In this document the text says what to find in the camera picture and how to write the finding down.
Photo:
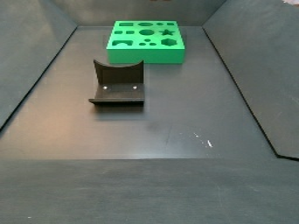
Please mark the black curved holder stand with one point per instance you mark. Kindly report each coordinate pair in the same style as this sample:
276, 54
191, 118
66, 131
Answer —
121, 84

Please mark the green shape sorter box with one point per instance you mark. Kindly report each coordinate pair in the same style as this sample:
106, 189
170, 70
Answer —
151, 41

